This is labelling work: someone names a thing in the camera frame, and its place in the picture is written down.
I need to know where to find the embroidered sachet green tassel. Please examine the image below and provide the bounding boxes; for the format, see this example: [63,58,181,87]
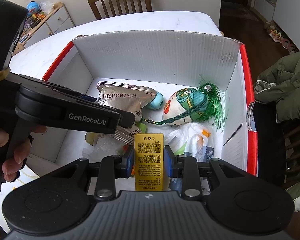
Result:
[141,80,225,129]

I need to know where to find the blue globe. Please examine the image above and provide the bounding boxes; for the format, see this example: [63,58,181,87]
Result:
[26,1,40,17]

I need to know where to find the olive green jacket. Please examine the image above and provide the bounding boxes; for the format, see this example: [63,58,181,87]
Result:
[253,51,300,212]

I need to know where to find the green marker pen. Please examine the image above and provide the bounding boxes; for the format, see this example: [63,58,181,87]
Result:
[135,122,147,133]

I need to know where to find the brown wooden chair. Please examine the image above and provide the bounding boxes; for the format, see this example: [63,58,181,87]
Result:
[88,0,152,20]

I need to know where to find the turquoise oval pebble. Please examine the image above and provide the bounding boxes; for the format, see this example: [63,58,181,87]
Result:
[146,92,165,110]

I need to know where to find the yellow rectangular box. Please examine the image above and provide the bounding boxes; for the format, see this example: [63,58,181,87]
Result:
[134,133,164,191]

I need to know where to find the white drawer cabinet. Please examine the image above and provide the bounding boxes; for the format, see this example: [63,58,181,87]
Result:
[13,2,75,56]

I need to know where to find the white plastic packet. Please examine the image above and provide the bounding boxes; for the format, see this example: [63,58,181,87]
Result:
[164,122,215,163]

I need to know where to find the person's left hand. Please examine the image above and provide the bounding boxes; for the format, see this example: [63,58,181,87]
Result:
[0,127,33,182]

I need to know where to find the silver foil snack bag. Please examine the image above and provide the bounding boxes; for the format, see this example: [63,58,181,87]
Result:
[96,81,157,145]

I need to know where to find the red white cardboard box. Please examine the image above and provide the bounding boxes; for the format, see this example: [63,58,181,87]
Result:
[22,29,259,196]

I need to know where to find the small clear white bag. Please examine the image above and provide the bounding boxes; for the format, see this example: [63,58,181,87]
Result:
[82,135,125,163]

